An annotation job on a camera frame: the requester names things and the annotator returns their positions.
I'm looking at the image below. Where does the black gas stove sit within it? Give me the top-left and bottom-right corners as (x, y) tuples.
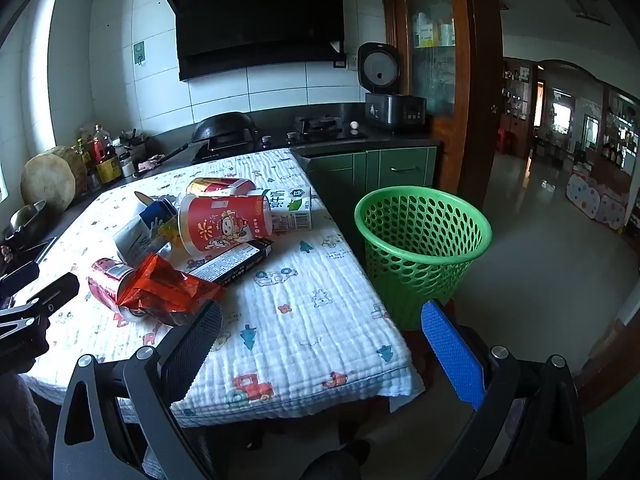
(192, 116), (368, 163)

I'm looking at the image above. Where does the black box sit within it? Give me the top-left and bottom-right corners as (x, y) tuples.
(187, 237), (276, 288)

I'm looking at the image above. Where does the window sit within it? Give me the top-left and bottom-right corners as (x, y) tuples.
(27, 0), (68, 148)

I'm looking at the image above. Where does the green plastic basket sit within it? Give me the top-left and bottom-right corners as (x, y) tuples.
(354, 186), (493, 332)

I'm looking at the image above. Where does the green lower cabinet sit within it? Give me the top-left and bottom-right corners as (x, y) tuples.
(292, 146), (441, 261)

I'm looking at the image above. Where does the blue carton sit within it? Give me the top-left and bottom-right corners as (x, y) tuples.
(139, 198), (179, 233)

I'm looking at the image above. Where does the utensil holder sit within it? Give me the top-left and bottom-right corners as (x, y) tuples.
(119, 129), (148, 158)

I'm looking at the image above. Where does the red and gold can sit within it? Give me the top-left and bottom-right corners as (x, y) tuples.
(186, 177), (256, 198)

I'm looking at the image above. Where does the wooden glass cabinet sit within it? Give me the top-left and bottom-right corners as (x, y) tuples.
(379, 0), (503, 211)

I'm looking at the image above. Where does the black wok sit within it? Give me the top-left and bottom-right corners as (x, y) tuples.
(165, 112), (261, 161)

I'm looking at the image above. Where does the red snack bag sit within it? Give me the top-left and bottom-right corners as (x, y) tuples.
(116, 253), (226, 326)

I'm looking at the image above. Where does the black rice cooker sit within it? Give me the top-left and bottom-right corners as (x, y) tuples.
(356, 41), (427, 128)

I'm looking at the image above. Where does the ceiling light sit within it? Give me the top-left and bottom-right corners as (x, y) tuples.
(559, 0), (612, 26)

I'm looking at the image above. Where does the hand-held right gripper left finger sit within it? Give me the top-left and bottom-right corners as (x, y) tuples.
(52, 299), (224, 480)

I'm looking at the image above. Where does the dotted play fence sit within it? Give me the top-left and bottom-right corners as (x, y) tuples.
(565, 172), (628, 231)

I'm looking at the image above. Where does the black range hood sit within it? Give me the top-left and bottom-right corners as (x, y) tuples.
(161, 0), (363, 82)

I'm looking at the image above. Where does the white milk carton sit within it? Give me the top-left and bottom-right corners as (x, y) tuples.
(250, 186), (313, 233)

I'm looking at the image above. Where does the person's left forearm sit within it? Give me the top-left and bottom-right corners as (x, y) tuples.
(0, 372), (58, 480)

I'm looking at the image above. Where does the red paper cup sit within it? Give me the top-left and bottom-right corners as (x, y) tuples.
(177, 192), (273, 256)

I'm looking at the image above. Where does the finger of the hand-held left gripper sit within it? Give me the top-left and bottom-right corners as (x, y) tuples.
(0, 272), (81, 343)
(0, 261), (41, 297)

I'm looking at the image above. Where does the small red can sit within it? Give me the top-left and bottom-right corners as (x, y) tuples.
(87, 257), (138, 306)

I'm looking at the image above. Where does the white paper cup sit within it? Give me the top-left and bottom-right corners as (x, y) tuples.
(112, 191), (176, 267)

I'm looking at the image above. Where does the metal bowl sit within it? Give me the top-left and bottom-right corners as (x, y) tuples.
(4, 200), (48, 241)

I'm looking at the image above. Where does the red liquid bottle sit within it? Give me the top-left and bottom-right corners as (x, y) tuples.
(92, 124), (113, 161)

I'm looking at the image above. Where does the round wooden chopping block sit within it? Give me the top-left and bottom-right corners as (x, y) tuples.
(20, 146), (88, 213)

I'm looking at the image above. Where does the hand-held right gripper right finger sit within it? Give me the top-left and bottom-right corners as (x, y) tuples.
(420, 299), (587, 480)

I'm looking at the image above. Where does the yellow tin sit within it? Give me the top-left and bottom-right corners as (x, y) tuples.
(95, 157), (123, 185)

